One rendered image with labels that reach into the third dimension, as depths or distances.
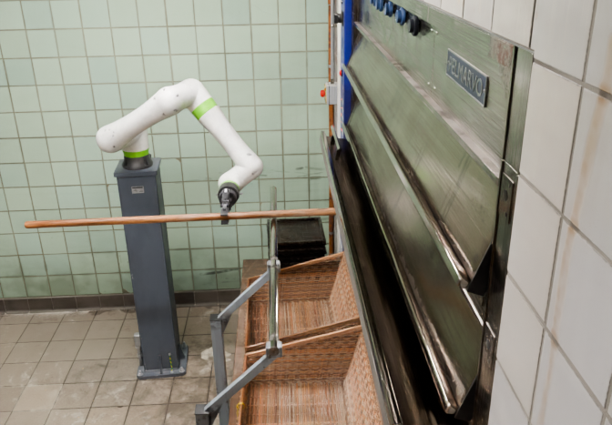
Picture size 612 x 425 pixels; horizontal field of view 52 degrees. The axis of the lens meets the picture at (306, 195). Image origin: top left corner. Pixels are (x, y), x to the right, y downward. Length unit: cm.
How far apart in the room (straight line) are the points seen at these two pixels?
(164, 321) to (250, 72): 146
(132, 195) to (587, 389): 265
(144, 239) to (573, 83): 273
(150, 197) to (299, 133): 103
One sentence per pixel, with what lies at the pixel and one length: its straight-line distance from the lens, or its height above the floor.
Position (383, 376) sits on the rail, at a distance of 128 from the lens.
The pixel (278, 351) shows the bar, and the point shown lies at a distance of 181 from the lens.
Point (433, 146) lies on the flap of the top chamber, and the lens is 138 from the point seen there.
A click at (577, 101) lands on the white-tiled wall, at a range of 74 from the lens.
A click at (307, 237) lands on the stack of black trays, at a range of 311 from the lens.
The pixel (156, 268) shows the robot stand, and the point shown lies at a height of 66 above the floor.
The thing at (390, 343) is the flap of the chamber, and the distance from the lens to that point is 142.
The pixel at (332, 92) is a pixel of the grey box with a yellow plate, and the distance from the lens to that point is 330.
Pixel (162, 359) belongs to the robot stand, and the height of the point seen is 9.
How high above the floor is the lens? 225
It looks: 23 degrees down
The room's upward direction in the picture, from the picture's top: 1 degrees counter-clockwise
